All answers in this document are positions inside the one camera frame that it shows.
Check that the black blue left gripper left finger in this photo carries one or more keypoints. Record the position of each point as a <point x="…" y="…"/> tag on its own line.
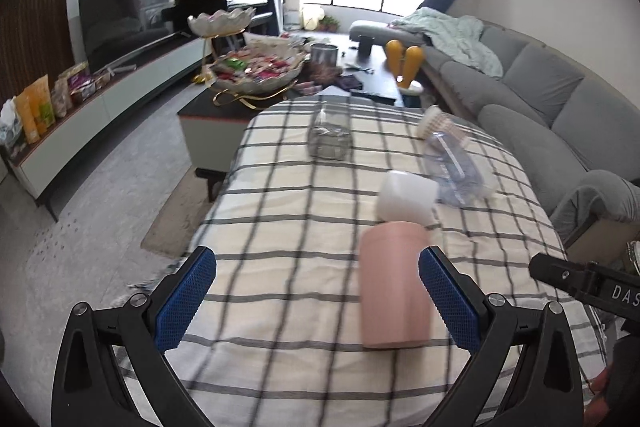
<point x="88" y="388"/>

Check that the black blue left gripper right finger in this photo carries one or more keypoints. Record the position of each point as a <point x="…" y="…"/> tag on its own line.
<point x="545" y="388"/>

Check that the pink plastic cup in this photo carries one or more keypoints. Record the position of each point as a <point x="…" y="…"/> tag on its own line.
<point x="395" y="308"/>

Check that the white plastic cup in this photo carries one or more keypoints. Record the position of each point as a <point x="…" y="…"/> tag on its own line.
<point x="407" y="197"/>

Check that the checkered paper cup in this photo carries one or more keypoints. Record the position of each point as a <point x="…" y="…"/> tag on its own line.
<point x="434" y="120"/>

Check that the person's hand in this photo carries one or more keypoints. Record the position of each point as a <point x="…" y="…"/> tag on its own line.
<point x="597" y="408"/>

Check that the white tv cabinet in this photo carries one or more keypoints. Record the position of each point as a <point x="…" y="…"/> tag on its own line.
<point x="138" y="78"/>

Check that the clear plastic bottle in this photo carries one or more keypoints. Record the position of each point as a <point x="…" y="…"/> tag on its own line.
<point x="461" y="178"/>

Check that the orange snack bag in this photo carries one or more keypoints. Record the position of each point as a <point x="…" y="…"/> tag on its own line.
<point x="34" y="107"/>

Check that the grey sectional sofa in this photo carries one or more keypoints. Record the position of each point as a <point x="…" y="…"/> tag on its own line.
<point x="576" y="137"/>

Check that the clear glass mug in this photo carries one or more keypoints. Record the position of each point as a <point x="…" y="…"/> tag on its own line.
<point x="329" y="136"/>

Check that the two tier candy bowl stand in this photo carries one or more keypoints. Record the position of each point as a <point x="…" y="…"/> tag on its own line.
<point x="241" y="64"/>

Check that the black flat screen television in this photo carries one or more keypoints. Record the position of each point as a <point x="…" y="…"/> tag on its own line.
<point x="112" y="29"/>

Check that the black remote control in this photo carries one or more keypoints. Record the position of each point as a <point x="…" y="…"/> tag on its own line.
<point x="373" y="97"/>

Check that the glass jar with nuts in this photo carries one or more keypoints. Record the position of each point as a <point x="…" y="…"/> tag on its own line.
<point x="323" y="57"/>

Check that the white air purifier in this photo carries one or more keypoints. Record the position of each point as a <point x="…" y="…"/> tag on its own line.
<point x="292" y="14"/>

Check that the light green blanket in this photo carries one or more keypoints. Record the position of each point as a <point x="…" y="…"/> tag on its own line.
<point x="457" y="37"/>

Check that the black cylinder speaker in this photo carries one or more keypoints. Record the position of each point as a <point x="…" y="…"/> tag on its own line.
<point x="365" y="45"/>

